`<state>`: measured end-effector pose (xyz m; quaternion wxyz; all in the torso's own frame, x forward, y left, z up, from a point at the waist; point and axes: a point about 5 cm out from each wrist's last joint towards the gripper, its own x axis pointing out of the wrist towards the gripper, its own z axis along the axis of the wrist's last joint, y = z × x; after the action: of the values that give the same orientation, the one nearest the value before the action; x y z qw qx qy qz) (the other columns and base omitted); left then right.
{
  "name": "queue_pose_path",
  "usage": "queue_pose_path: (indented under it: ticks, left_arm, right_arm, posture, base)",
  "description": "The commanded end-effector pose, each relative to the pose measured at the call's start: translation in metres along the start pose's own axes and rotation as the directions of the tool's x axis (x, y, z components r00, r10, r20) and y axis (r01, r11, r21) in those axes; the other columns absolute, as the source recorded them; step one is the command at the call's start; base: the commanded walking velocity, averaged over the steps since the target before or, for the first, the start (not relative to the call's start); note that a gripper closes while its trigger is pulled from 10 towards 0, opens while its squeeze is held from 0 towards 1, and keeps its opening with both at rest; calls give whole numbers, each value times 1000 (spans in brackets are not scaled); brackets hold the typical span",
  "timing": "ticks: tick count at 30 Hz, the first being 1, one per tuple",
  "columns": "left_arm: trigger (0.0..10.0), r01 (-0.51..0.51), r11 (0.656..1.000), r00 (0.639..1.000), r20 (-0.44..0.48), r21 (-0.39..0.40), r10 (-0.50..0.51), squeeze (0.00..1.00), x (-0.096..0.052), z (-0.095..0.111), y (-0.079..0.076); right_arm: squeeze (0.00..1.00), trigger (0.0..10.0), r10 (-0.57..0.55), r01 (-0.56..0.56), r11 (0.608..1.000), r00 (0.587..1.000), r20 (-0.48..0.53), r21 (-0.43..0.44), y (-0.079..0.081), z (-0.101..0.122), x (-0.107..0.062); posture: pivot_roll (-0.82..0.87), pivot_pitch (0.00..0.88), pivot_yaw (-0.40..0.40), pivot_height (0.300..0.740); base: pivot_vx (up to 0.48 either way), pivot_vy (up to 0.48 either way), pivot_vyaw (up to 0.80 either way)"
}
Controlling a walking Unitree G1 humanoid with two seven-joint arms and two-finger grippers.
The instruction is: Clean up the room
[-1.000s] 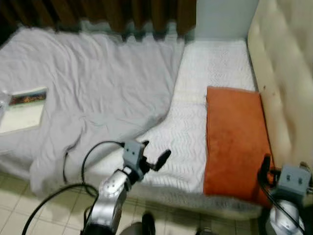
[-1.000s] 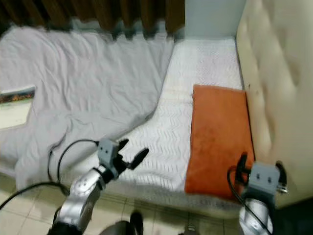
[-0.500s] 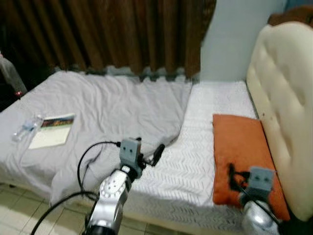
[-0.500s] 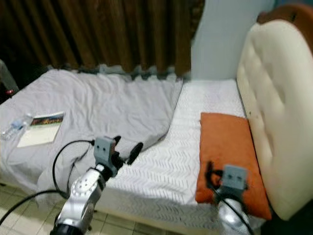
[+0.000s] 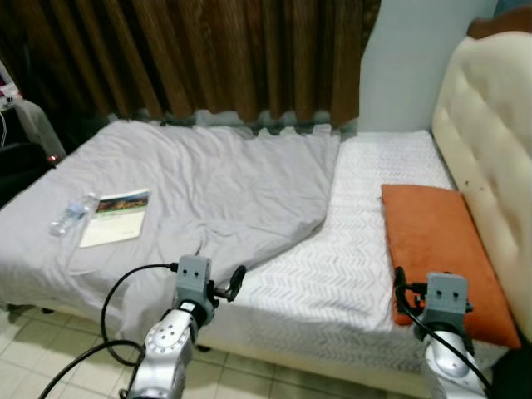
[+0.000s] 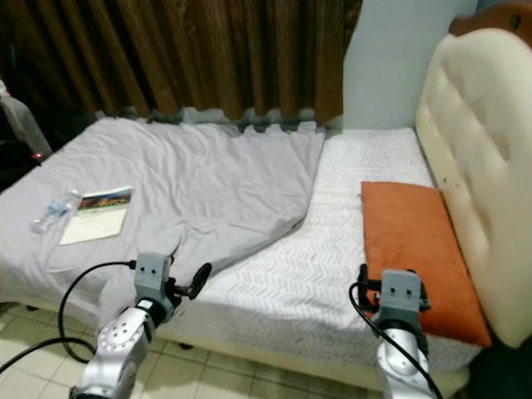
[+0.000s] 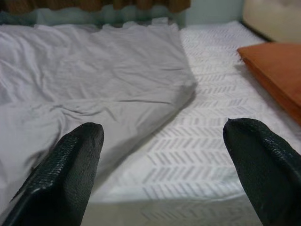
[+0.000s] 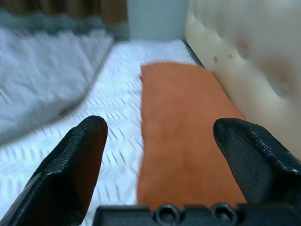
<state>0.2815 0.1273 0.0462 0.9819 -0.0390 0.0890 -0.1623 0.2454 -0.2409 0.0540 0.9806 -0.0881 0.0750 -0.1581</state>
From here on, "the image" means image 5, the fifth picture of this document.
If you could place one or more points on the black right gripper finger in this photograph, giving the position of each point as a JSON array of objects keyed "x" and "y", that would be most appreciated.
[{"x": 400, "y": 287}]

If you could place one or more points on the clear plastic water bottle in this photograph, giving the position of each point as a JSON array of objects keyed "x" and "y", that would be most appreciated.
[{"x": 71, "y": 216}]

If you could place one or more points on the cream bed base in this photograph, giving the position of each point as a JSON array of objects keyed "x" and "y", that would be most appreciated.
[{"x": 332, "y": 374}]

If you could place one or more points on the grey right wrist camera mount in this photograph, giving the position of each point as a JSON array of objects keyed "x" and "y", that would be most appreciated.
[{"x": 447, "y": 299}]

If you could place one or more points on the white book with landscape photo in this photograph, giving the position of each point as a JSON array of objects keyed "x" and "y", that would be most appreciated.
[{"x": 116, "y": 226}]

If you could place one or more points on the brown curtain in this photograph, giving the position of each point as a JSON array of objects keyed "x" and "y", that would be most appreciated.
[{"x": 208, "y": 58}]

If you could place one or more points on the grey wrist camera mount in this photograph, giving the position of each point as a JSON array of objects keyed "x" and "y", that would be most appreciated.
[
  {"x": 193, "y": 278},
  {"x": 447, "y": 299}
]

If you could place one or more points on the grey blanket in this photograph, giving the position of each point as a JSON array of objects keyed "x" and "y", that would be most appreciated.
[{"x": 208, "y": 183}]

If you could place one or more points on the mattress with white chevron sheet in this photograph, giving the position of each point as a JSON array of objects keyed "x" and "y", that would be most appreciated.
[{"x": 332, "y": 283}]

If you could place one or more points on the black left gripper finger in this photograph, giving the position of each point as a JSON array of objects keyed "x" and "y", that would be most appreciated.
[{"x": 238, "y": 281}]

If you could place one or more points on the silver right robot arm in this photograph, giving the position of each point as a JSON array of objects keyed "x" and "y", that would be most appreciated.
[{"x": 445, "y": 370}]

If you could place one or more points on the cream padded bed headboard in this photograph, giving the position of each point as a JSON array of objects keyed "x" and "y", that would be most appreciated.
[{"x": 490, "y": 125}]

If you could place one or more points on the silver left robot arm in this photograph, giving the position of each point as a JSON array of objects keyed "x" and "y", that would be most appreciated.
[{"x": 166, "y": 357}]

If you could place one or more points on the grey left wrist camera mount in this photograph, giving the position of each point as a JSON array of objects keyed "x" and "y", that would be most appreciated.
[{"x": 193, "y": 278}]

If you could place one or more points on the orange pillow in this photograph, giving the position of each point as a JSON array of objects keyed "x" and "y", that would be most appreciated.
[{"x": 432, "y": 241}]

